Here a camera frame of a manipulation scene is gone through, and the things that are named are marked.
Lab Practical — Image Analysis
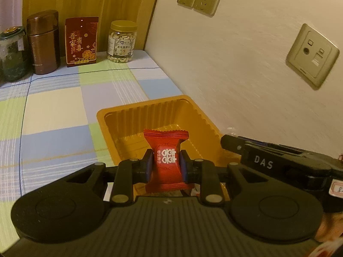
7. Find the person's right hand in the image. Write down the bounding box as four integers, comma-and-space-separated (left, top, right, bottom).
316, 211, 343, 244

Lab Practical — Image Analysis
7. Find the red gift box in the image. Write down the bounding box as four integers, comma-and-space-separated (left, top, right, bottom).
65, 16, 99, 68

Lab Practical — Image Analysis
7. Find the red and white clothing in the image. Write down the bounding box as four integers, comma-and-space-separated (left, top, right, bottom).
308, 239, 343, 257

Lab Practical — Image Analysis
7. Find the orange plastic tray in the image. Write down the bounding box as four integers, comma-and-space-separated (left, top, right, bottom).
96, 95, 242, 201

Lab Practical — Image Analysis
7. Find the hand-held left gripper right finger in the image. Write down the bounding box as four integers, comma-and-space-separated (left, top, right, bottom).
179, 149, 284, 207

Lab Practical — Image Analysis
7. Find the glass jar with dark lid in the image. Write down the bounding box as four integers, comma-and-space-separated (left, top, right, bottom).
0, 26, 30, 82

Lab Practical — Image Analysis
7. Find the plastic jar of cashews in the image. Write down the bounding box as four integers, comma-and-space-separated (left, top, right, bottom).
107, 21, 138, 64

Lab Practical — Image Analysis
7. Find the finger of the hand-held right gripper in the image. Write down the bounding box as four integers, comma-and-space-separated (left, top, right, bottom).
220, 134, 245, 156
237, 136, 268, 147

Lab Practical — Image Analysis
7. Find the red candy with white print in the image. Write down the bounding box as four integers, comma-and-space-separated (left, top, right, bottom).
143, 128, 195, 193

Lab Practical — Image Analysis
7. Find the brown metal thermos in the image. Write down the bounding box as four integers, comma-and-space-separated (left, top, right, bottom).
26, 10, 61, 75

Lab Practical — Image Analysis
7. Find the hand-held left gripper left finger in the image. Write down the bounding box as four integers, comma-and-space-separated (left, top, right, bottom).
47, 148, 154, 207

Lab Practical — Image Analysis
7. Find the sheer curtain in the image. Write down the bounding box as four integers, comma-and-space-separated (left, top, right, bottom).
0, 0, 26, 33

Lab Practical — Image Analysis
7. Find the beige wall data socket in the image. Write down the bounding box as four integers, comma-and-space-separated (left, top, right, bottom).
286, 24, 340, 89

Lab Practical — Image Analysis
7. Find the checked tablecloth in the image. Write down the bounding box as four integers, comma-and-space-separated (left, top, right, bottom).
0, 49, 185, 247

